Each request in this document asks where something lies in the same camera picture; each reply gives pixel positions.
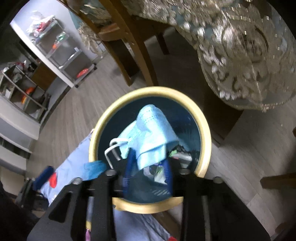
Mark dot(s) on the teal lace-trimmed tablecloth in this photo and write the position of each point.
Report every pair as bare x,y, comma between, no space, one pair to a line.
246,50

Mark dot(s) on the metal shelf rack in kitchen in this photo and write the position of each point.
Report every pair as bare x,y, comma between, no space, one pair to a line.
25,95

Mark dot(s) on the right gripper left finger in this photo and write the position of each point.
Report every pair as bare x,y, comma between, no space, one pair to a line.
65,218

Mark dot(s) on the teal yellow-rimmed trash bin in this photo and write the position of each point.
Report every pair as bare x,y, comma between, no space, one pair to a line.
199,118

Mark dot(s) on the blue face mask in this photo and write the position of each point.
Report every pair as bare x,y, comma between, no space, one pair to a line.
150,136

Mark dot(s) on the light blue cartoon blanket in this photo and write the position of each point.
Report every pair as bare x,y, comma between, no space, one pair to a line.
128,226

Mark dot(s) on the blue crumpled glove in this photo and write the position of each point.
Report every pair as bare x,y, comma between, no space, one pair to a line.
93,169

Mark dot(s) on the wooden chair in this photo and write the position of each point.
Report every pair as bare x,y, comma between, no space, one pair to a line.
124,39

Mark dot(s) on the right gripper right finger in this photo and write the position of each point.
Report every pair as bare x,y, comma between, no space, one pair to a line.
211,209

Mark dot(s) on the metal shelf rack by wall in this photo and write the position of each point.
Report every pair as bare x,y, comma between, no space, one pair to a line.
58,46

